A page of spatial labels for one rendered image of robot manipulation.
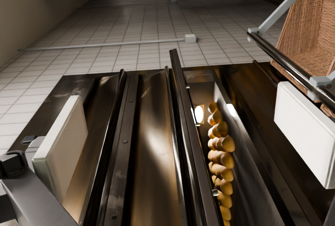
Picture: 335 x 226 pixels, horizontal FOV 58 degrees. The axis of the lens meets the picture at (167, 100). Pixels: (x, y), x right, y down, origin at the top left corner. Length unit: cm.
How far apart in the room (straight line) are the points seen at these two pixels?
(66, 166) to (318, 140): 13
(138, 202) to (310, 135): 81
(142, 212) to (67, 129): 76
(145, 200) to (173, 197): 9
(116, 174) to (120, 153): 12
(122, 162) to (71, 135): 90
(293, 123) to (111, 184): 85
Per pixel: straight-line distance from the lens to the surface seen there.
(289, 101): 20
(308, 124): 18
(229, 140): 144
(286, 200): 96
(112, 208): 93
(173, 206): 88
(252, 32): 114
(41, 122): 145
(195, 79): 184
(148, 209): 92
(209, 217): 68
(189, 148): 87
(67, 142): 17
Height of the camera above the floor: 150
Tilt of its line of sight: 1 degrees down
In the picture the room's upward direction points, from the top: 94 degrees counter-clockwise
